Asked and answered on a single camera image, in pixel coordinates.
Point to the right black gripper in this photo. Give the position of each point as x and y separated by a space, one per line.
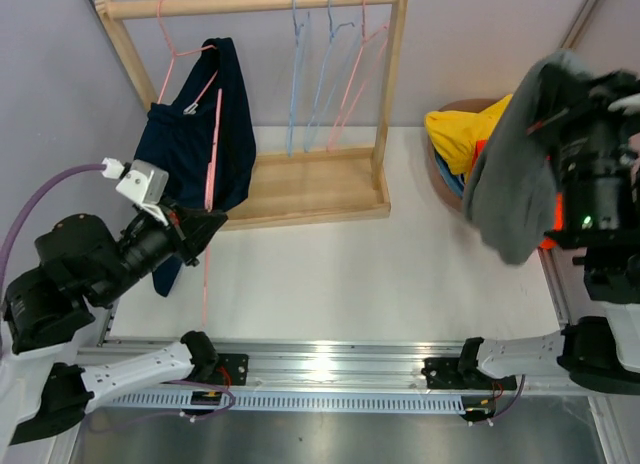
592 101

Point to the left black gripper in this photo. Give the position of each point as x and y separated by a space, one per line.
191 241

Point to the pink hanger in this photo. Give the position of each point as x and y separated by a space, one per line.
193 106
351 93
209 202

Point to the grey shorts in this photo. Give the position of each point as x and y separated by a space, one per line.
510 197

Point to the orange shorts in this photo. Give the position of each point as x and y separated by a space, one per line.
547 243

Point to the yellow shorts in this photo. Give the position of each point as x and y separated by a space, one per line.
459 131

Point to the light blue shorts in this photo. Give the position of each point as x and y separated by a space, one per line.
455 183

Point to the blue hanger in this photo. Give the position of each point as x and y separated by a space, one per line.
300 27
332 33

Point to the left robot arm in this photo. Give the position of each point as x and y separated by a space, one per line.
82 266

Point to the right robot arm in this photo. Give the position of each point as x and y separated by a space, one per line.
560 166

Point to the navy blue shorts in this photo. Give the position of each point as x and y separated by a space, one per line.
181 144

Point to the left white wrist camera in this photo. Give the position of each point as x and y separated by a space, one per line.
141 183

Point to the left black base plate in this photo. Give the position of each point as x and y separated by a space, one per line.
231 369

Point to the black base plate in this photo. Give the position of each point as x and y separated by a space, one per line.
454 373
231 369

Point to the aluminium mounting rail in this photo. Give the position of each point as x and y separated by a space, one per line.
330 366

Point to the slotted grey cable duct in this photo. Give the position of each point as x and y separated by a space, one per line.
183 399

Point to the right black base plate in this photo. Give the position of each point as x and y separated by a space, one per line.
454 373

